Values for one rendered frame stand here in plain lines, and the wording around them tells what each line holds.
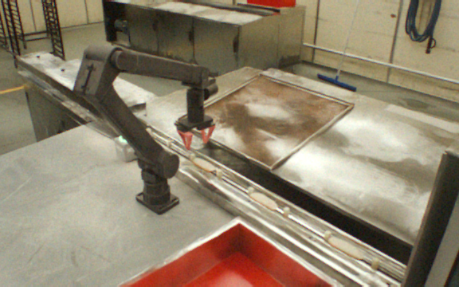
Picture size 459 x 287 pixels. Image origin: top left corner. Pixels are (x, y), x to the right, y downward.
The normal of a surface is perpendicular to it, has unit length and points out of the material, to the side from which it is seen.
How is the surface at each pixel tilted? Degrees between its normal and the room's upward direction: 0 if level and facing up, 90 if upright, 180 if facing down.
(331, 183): 10
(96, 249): 0
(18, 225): 0
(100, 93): 90
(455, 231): 90
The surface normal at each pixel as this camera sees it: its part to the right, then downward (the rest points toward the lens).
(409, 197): -0.12, -0.81
